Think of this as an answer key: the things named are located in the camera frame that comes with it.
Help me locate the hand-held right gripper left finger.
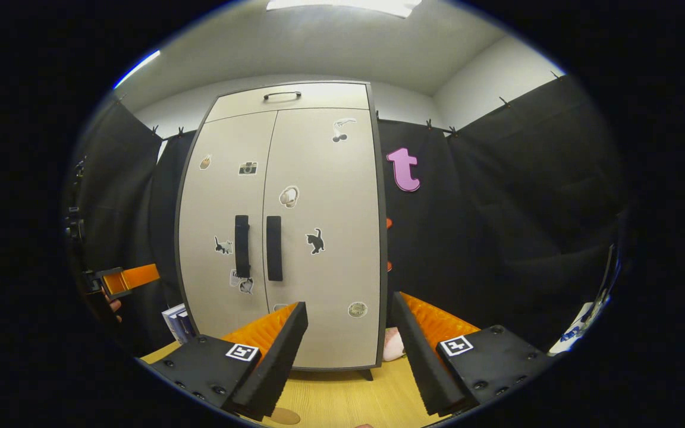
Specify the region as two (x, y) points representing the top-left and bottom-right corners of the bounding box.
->
(151, 301), (309, 421)

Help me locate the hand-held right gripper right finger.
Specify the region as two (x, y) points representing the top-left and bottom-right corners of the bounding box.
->
(391, 291), (557, 418)

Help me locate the white cabinet door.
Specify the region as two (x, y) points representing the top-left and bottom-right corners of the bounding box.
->
(262, 108), (382, 369)
(178, 111), (278, 339)

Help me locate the pink plush toy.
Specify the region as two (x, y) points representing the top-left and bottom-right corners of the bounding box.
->
(383, 327), (407, 362)

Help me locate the brown round coaster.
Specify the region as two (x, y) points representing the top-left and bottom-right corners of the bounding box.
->
(269, 407), (301, 426)

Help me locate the white and blue box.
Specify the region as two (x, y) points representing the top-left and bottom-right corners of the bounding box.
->
(161, 303), (196, 345)

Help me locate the white cabinet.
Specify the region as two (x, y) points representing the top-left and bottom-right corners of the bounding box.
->
(175, 81), (389, 381)

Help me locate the black backdrop cloth with letters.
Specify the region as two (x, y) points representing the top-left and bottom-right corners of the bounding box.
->
(376, 119), (474, 333)

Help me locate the white side table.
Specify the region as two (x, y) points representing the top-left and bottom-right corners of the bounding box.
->
(548, 302), (596, 356)

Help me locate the white cabinet drawer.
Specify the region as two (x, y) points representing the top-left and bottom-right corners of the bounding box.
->
(206, 83), (371, 123)

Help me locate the ceiling light panel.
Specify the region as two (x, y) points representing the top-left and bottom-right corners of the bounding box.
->
(266, 0), (423, 18)

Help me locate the black left door handle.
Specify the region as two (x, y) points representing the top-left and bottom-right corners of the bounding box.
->
(234, 215), (252, 279)

